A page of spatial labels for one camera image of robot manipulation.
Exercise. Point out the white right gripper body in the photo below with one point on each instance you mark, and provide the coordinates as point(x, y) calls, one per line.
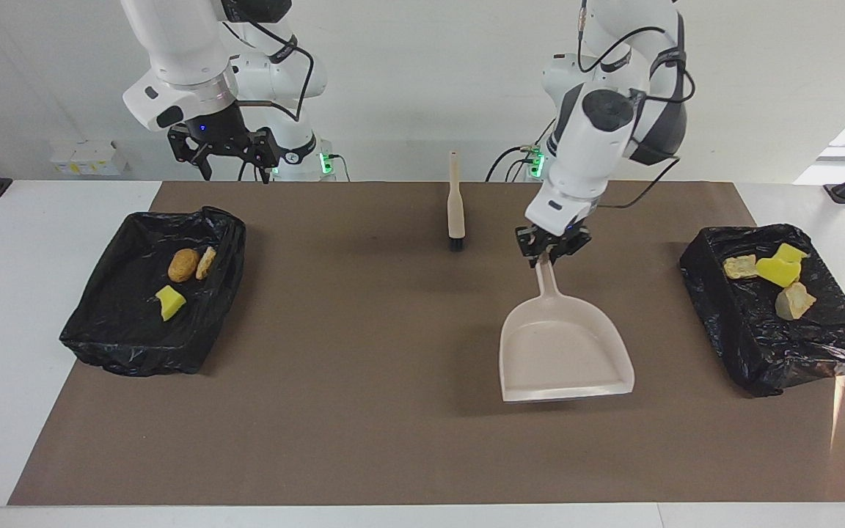
point(202, 121)

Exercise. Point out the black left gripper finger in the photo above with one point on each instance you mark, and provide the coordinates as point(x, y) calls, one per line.
point(576, 240)
point(529, 246)

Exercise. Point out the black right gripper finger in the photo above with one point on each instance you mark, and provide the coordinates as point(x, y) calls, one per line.
point(191, 154)
point(262, 154)

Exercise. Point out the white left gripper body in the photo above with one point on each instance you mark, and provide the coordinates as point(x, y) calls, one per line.
point(558, 211)

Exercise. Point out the beige brush with black bristles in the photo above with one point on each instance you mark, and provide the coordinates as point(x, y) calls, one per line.
point(456, 209)

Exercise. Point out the beige plastic dustpan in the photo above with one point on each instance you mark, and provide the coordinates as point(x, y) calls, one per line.
point(562, 345)

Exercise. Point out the striped orange croissant piece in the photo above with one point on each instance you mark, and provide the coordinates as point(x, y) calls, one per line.
point(206, 262)
point(795, 302)
point(740, 267)

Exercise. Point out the brown bread roll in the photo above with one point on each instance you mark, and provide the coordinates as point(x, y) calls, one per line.
point(183, 265)

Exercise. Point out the small yellow green sponge piece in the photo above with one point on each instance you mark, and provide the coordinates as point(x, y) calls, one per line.
point(170, 301)

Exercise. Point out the notched yellow sponge piece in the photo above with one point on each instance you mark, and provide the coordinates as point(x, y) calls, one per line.
point(778, 271)

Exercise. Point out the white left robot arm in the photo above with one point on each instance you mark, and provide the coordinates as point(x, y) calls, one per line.
point(598, 117)

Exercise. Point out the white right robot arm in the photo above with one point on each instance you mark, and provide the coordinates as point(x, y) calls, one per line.
point(173, 37)

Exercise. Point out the bin lined with black bag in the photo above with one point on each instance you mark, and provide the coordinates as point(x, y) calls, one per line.
point(129, 323)
point(767, 345)

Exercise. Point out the brown table mat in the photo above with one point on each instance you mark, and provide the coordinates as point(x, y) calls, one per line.
point(393, 455)

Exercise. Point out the white wall box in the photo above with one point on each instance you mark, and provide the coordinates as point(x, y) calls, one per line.
point(89, 158)

